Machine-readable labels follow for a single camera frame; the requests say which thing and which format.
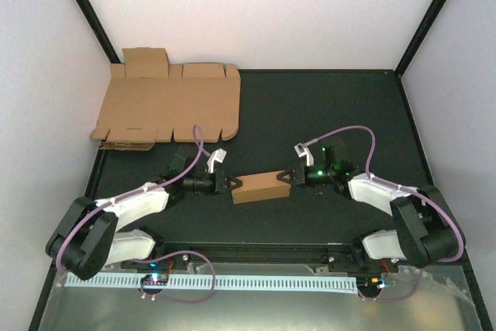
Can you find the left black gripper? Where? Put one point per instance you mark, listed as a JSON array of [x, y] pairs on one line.
[[219, 184]]

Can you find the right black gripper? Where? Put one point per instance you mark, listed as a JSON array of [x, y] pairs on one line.
[[286, 173]]

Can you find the brown cardboard box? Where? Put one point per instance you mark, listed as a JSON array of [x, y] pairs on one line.
[[260, 187]]

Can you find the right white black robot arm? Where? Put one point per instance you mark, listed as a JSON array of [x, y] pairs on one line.
[[425, 230]]

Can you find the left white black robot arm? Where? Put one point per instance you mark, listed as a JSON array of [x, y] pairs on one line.
[[91, 234]]

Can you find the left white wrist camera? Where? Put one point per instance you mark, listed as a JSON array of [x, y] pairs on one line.
[[216, 157]]

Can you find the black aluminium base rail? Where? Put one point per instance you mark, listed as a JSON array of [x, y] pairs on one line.
[[248, 251]]

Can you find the white slotted cable duct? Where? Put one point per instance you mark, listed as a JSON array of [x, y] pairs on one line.
[[203, 282]]

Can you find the left black frame post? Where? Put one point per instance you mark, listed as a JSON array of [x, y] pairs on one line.
[[98, 30]]

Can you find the black frame post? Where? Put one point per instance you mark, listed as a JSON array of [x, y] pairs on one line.
[[421, 32], [98, 30]]

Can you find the right black frame post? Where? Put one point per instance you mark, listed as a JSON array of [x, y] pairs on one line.
[[421, 32]]

